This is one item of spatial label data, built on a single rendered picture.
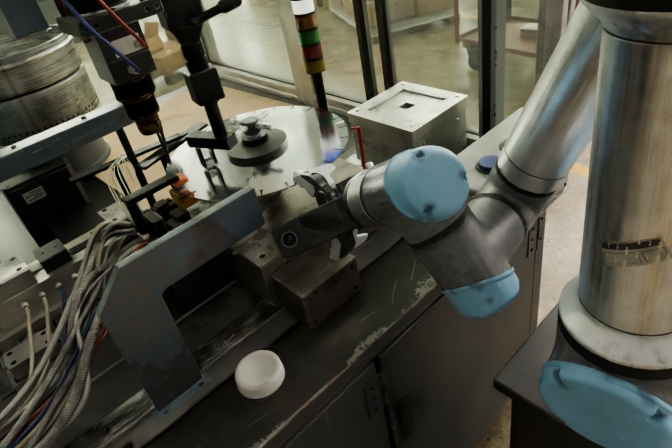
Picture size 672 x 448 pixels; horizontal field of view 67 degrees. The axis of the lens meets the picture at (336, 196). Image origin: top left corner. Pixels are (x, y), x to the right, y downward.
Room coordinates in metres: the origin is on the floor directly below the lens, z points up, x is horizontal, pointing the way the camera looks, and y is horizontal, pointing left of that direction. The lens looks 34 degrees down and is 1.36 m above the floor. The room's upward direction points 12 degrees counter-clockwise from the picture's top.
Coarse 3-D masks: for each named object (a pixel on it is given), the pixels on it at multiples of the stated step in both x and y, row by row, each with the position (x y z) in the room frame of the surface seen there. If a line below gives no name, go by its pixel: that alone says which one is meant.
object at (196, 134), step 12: (216, 108) 0.75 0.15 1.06; (216, 120) 0.74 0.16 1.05; (192, 132) 0.79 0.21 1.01; (204, 132) 0.78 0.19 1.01; (216, 132) 0.74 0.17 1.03; (228, 132) 0.76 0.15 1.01; (192, 144) 0.77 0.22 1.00; (204, 144) 0.76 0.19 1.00; (216, 144) 0.74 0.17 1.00; (228, 144) 0.73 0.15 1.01
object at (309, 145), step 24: (264, 120) 0.92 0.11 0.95; (288, 120) 0.90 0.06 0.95; (312, 120) 0.88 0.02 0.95; (336, 120) 0.86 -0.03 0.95; (288, 144) 0.80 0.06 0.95; (312, 144) 0.78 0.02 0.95; (336, 144) 0.76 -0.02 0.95; (168, 168) 0.80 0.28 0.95; (192, 168) 0.78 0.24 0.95; (216, 168) 0.77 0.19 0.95; (240, 168) 0.75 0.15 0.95; (264, 168) 0.73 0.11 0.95; (288, 168) 0.72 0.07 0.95; (192, 192) 0.70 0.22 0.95; (216, 192) 0.69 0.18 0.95; (264, 192) 0.66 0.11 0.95
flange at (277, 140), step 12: (264, 132) 0.82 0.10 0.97; (276, 132) 0.84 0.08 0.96; (240, 144) 0.82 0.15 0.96; (252, 144) 0.79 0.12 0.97; (264, 144) 0.80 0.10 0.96; (276, 144) 0.79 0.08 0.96; (228, 156) 0.79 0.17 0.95; (240, 156) 0.77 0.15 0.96; (252, 156) 0.77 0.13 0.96; (264, 156) 0.76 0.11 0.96
